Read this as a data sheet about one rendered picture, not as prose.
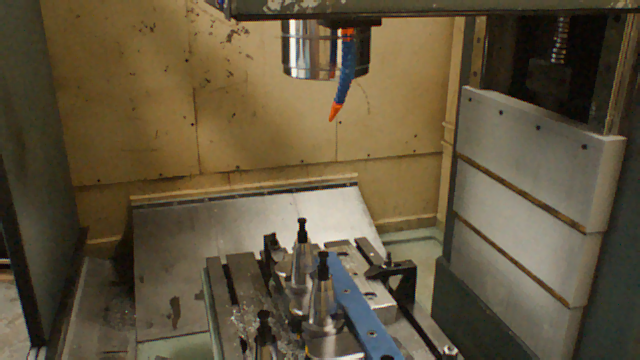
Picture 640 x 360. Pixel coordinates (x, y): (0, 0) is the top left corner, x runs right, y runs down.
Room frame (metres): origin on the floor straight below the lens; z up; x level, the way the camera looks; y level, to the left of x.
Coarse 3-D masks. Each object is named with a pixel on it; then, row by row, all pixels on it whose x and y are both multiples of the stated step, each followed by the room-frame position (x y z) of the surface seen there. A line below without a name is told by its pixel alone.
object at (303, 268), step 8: (296, 240) 0.73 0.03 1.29; (296, 248) 0.72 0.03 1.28; (304, 248) 0.72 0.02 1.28; (296, 256) 0.72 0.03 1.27; (304, 256) 0.72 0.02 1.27; (312, 256) 0.73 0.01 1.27; (296, 264) 0.72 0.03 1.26; (304, 264) 0.72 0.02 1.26; (312, 264) 0.72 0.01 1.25; (296, 272) 0.72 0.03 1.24; (304, 272) 0.72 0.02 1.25; (312, 272) 0.72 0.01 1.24; (296, 280) 0.72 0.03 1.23; (304, 280) 0.71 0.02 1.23; (312, 280) 0.72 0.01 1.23
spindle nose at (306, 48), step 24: (288, 24) 0.92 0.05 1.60; (312, 24) 0.90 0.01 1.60; (288, 48) 0.92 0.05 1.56; (312, 48) 0.90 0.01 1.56; (336, 48) 0.89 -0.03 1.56; (360, 48) 0.92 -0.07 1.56; (288, 72) 0.93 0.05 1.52; (312, 72) 0.90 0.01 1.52; (336, 72) 0.90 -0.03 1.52; (360, 72) 0.92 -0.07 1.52
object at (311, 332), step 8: (304, 312) 0.64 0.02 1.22; (304, 320) 0.63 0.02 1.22; (344, 320) 0.62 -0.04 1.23; (304, 328) 0.61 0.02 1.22; (312, 328) 0.60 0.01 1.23; (320, 328) 0.60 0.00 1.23; (328, 328) 0.60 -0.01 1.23; (336, 328) 0.60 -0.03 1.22; (304, 336) 0.61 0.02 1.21; (312, 336) 0.61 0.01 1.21; (320, 336) 0.60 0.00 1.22
